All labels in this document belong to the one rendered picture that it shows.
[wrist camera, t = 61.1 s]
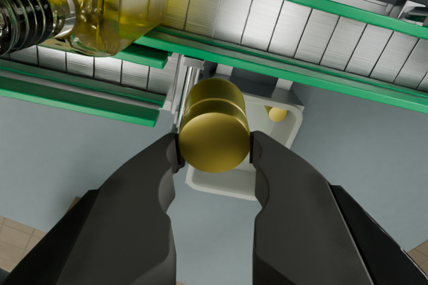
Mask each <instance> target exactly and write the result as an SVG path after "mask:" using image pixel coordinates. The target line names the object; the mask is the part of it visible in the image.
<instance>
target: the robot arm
mask: <svg viewBox="0 0 428 285"><path fill-rule="evenodd" d="M249 163H252V164H253V166H254V167H255V169H256V175H255V197H256V199H257V200H258V201H259V203H260V204H261V206H262V209H261V211H260V212H259V213H258V215H256V217H255V222H254V233H253V253H252V284H253V285H428V276H427V274H426V273H425V272H424V271H423V270H422V269H421V268H420V266H419V265H418V264H417V263H416V262H415V261H414V260H413V258H412V257H411V256H410V255H409V254H408V253H407V252H406V251H405V250H404V249H403V248H402V247H401V246H400V245H399V244H398V243H397V242H396V241H395V240H394V239H393V238H392V237H391V236H390V235H389V234H388V233H387V232H386V231H385V230H384V229H383V228H382V227H381V226H380V225H379V224H378V223H377V222H376V221H375V220H374V219H373V218H372V217H371V216H370V215H369V214H368V213H367V212H366V211H365V210H364V209H363V208H362V207H361V206H360V205H359V204H358V203H357V202H356V201H355V199H354V198H353V197H352V196H351V195H350V194H349V193H348V192H347V191H346V190H345V189H344V188H343V187H342V186H341V185H332V184H331V183H330V182H329V181H328V180H327V179H326V178H325V177H324V176H323V175H322V174H321V173H320V172H319V171H318V170H317V169H316V168H314V166H312V165H311V164H310V163H309V162H307V161H306V160H305V159H303V158H302V157H300V156H299V155H297V154H296V153H294V152H293V151H291V150H290V149H288V148H287V147H285V146H284V145H282V144H280V143H279V142H278V141H276V140H274V139H273V138H272V137H269V136H268V135H267V134H265V133H263V132H261V131H259V130H255V131H253V132H250V162H249ZM178 165H181V153H180V149H179V145H178V134H177V133H176V132H172V133H168V134H166V135H164V136H162V137H161V138H160V139H158V140H157V141H155V142H154V143H152V144H151V145H149V146H148V147H147V148H145V149H144V150H142V151H141V152H139V153H138V154H137V155H135V156H133V157H132V158H131V159H129V160H128V161H126V163H124V164H123V165H122V166H121V167H119V168H118V169H117V170H116V171H115V172H114V173H113V174H112V175H111V176H110V177H109V178H108V179H107V180H106V181H105V182H104V183H103V184H102V185H101V186H100V187H99V188H98V189H97V190H88V191H87V193H86V194H85V195H84V196H83V197H82V198H81V199H80V200H79V201H77V203H76V204H75V205H74V206H73V207H72V208H71V209H70V210H69V211H68V212H67V213H66V214H65V215H64V216H63V217H62V218H61V219H60V220H59V221H58V223H57V224H56V225H55V226H54V227H53V228H52V229H51V230H50V231H49V232H48V233H47V234H46V235H45V236H44V237H43V238H42V239H41V240H40V241H39V242H38V243H37V244H36V245H35V246H34V247H33V248H32V249H31V250H30V251H29V252H28V254H27V255H26V256H25V257H24V258H23V259H22V260H21V261H20V262H19V263H18V265H17V266H16V267H15V268H14V269H13V270H12V271H11V272H8V271H6V270H3V269H1V268H0V285H176V249H175V242H174V237H173V230H172V226H171V219H170V217H169V216H168V215H167V214H166V212H167V210H168V207H169V206H170V204H171V203H172V201H173V200H174V199H175V187H174V182H173V173H174V171H175V170H176V168H177V167H178Z"/></svg>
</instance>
